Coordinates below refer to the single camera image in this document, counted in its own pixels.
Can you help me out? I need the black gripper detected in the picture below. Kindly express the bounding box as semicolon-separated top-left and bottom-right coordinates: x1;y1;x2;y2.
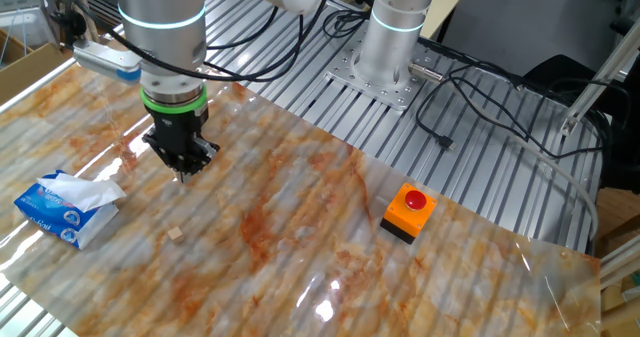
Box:
142;105;221;184

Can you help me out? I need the marble pattern plastic mat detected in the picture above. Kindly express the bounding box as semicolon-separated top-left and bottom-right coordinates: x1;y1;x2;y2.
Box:
0;29;604;337

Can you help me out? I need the blue tissue pack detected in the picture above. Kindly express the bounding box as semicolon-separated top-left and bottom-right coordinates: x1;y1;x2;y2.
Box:
13;169;128;251

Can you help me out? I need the cardboard box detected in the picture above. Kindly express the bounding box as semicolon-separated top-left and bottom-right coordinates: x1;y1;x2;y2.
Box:
0;29;66;106

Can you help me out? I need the orange emergency stop button box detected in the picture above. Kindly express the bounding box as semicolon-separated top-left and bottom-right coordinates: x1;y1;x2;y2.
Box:
379;182;439;246

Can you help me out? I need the black chair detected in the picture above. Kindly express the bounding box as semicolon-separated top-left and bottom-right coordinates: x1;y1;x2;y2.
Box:
519;54;640;193

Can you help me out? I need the aluminium profile bar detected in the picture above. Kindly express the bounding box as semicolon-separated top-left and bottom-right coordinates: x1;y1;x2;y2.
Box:
599;234;640;291

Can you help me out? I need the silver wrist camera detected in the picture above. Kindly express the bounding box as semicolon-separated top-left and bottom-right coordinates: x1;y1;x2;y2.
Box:
72;39;145;86

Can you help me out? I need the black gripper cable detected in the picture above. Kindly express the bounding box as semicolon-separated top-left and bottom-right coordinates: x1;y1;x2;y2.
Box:
204;5;281;52

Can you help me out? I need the black camera cable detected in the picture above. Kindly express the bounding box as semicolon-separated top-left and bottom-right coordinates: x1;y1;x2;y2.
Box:
49;0;335;84

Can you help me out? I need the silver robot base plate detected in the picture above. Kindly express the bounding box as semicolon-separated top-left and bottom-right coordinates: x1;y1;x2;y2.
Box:
324;32;437;112

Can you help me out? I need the silver cable connector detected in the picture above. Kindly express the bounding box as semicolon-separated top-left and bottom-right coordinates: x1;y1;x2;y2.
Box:
408;61;445;84

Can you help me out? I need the black usb cable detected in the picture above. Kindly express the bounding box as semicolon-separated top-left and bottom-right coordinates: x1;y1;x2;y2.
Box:
414;74;526;152

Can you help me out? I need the black cable bundle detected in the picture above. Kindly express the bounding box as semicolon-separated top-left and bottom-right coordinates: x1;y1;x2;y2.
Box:
418;36;526;89

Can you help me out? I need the long black cable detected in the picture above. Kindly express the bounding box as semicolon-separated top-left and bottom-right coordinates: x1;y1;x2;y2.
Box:
449;76;609;161

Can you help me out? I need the grey thick cable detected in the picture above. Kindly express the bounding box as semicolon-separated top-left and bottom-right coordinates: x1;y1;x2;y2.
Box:
464;99;600;243

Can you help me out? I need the aluminium frame post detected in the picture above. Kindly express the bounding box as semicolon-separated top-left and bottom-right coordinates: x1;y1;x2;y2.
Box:
559;19;640;138

